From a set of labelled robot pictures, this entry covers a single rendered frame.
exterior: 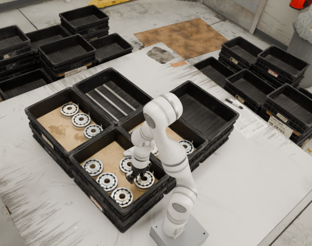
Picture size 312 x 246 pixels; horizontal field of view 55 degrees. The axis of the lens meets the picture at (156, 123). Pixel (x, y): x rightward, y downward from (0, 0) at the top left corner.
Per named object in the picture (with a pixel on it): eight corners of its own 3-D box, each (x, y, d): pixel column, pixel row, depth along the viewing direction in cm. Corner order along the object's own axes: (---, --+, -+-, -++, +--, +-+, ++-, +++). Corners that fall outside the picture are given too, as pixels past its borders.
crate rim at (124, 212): (170, 176, 144) (171, 173, 142) (123, 216, 128) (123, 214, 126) (115, 128, 161) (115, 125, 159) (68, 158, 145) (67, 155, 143)
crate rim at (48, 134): (115, 128, 161) (115, 124, 159) (68, 158, 145) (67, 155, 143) (71, 88, 177) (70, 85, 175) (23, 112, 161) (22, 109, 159)
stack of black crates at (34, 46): (63, 52, 324) (59, 23, 299) (77, 67, 310) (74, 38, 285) (27, 64, 304) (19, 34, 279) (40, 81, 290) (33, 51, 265)
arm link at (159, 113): (154, 115, 84) (172, 174, 100) (179, 97, 87) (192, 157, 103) (135, 103, 90) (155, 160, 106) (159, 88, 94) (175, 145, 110)
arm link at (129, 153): (138, 145, 139) (139, 137, 135) (153, 162, 134) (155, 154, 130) (122, 154, 135) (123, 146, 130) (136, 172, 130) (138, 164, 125)
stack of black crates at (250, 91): (266, 118, 289) (281, 92, 264) (246, 132, 274) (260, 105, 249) (234, 94, 307) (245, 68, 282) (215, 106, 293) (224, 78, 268)
